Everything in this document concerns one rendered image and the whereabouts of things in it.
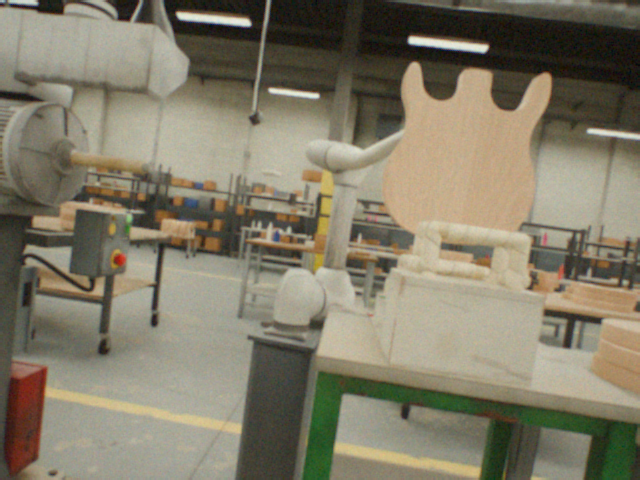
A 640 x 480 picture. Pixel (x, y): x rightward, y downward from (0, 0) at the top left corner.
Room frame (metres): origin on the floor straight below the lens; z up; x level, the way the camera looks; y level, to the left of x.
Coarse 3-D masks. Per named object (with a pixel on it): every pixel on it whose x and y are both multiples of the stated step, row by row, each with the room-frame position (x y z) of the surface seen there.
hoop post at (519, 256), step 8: (512, 248) 0.78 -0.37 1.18; (520, 248) 0.77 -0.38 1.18; (528, 248) 0.77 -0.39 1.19; (512, 256) 0.78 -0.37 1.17; (520, 256) 0.77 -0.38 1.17; (528, 256) 0.77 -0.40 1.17; (512, 264) 0.78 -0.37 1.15; (520, 264) 0.77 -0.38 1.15; (512, 272) 0.77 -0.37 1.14; (520, 272) 0.77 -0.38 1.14; (512, 280) 0.77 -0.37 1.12; (520, 280) 0.77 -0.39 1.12; (512, 288) 0.77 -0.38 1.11; (520, 288) 0.77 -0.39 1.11
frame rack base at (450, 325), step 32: (416, 288) 0.76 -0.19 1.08; (448, 288) 0.76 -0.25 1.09; (480, 288) 0.76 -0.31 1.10; (384, 320) 0.88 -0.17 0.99; (416, 320) 0.76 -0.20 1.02; (448, 320) 0.76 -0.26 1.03; (480, 320) 0.76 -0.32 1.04; (512, 320) 0.76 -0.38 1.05; (384, 352) 0.82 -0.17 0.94; (416, 352) 0.76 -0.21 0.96; (448, 352) 0.76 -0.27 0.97; (480, 352) 0.76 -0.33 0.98; (512, 352) 0.76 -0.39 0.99
